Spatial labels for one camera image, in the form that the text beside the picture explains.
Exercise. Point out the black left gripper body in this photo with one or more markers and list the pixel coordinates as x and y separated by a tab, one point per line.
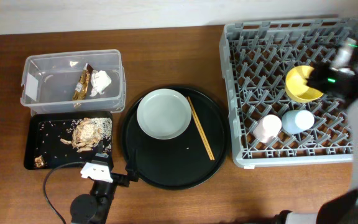
107	190

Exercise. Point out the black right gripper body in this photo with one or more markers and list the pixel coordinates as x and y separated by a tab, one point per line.
317	73

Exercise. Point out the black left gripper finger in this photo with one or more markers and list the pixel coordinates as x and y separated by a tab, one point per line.
131	167
100	157

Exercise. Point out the food scraps pile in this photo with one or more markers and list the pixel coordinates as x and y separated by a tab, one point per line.
71	140

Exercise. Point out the yellow bowl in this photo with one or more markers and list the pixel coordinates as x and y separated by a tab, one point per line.
295	85

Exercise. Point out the light blue cup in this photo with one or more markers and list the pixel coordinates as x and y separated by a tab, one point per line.
297	121

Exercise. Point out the gold snack wrapper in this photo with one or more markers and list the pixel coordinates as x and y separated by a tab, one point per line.
82	85

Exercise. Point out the grey ceramic plate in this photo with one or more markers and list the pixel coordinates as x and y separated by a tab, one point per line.
163	114

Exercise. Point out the white tissue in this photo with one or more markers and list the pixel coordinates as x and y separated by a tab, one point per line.
100	80

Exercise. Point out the pink cup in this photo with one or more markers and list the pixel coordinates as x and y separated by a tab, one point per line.
267	128

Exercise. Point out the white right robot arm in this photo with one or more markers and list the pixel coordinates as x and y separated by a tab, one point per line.
344	208

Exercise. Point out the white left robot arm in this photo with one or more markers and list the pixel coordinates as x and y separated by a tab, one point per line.
95	206

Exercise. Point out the black rectangular waste tray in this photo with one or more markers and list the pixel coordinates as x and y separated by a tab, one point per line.
35	121

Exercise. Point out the clear plastic waste bin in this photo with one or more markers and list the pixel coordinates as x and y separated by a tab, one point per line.
49	82

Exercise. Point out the grey plastic dishwasher rack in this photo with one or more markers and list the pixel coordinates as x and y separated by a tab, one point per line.
255	59

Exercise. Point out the round black serving tray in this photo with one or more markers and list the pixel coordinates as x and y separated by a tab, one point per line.
182	162

